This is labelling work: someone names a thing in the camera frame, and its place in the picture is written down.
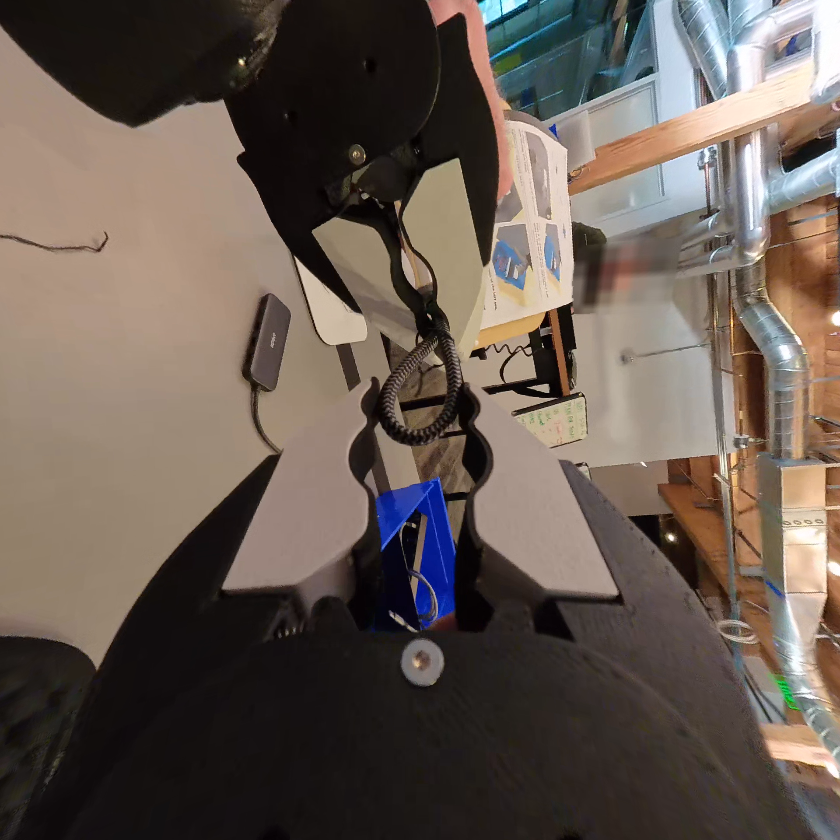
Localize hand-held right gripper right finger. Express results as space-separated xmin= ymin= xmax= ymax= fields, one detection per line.
xmin=453 ymin=385 xmax=620 ymax=624

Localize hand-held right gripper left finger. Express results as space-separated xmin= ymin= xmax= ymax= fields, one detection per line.
xmin=221 ymin=381 xmax=384 ymax=620

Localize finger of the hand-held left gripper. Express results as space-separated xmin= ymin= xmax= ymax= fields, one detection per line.
xmin=394 ymin=158 xmax=497 ymax=340
xmin=311 ymin=204 xmax=441 ymax=353

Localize white object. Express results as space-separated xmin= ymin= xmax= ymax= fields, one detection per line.
xmin=243 ymin=294 xmax=294 ymax=393

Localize braided usb cable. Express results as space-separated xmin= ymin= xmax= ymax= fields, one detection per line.
xmin=377 ymin=309 xmax=464 ymax=447

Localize person's left hand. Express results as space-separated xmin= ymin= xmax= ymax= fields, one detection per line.
xmin=460 ymin=0 xmax=509 ymax=127

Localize instruction sheet wooden board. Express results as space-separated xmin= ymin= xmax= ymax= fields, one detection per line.
xmin=470 ymin=112 xmax=578 ymax=350

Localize green marked whiteboard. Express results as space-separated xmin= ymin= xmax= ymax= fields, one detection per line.
xmin=512 ymin=394 xmax=590 ymax=451

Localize blue storage bin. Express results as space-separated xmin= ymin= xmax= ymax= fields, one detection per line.
xmin=374 ymin=479 xmax=459 ymax=634

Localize wood top black desk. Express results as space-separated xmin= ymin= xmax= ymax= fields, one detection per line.
xmin=473 ymin=306 xmax=581 ymax=397

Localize silver ventilation ducts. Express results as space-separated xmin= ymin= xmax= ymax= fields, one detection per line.
xmin=676 ymin=0 xmax=840 ymax=769

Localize black mesh pad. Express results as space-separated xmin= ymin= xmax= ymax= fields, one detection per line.
xmin=0 ymin=637 xmax=97 ymax=817

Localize wooden post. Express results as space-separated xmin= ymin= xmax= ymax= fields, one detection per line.
xmin=565 ymin=59 xmax=840 ymax=198

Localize thin black wire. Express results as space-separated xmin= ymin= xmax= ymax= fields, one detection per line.
xmin=0 ymin=231 xmax=110 ymax=256

